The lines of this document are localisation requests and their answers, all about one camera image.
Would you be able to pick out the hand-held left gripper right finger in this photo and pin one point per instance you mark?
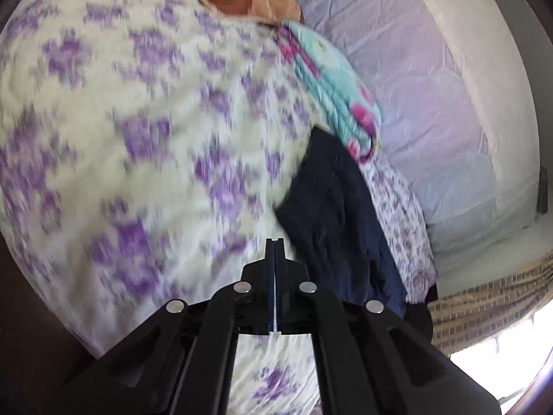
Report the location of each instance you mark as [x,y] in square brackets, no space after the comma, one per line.
[337,311]

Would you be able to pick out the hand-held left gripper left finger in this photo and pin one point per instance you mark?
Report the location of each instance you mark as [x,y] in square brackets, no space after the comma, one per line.
[216,311]

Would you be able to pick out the navy pants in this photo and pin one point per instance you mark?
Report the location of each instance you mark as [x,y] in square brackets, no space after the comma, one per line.
[332,216]

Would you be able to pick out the black garment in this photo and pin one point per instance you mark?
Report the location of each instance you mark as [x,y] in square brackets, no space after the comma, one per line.
[421,315]

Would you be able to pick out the checkered beige curtain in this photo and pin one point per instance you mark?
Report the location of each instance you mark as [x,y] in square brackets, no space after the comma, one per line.
[484,307]

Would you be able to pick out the bright window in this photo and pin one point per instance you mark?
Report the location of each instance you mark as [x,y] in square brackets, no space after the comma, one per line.
[497,367]

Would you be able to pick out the purple floral bedspread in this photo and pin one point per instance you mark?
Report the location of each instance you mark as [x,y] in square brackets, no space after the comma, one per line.
[129,138]

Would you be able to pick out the folded teal floral quilt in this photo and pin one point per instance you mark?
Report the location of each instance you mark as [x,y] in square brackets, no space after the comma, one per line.
[332,86]

